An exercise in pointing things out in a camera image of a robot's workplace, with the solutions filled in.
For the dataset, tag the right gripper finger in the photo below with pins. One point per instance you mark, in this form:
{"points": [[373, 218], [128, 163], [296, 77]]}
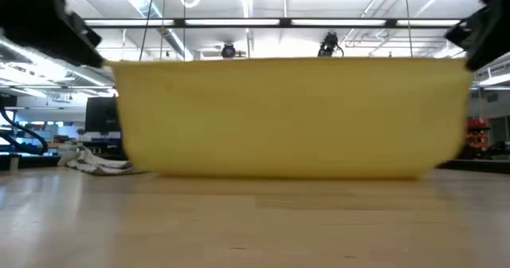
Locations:
{"points": [[490, 32]]}

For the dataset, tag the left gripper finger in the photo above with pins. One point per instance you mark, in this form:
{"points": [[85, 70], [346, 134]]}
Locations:
{"points": [[71, 36]]}

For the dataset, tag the yellow microfiber towel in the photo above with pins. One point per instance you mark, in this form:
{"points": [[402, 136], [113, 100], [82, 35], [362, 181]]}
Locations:
{"points": [[287, 120]]}

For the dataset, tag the grey microfiber towel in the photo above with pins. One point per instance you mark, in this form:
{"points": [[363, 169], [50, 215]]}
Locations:
{"points": [[95, 165]]}

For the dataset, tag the large black monitor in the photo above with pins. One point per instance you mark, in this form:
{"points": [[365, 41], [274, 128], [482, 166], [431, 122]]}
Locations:
{"points": [[101, 114]]}

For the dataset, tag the shelf with red bins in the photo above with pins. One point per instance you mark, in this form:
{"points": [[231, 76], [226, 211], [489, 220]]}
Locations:
{"points": [[476, 132]]}

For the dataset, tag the black overhead light beam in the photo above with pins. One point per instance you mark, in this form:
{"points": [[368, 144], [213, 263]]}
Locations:
{"points": [[285, 22]]}

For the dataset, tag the round black ceiling camera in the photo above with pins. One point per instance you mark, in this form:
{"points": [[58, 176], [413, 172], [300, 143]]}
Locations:
{"points": [[228, 50]]}

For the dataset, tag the black ceiling-hung camera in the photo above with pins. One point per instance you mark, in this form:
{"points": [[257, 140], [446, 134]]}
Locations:
{"points": [[329, 44]]}

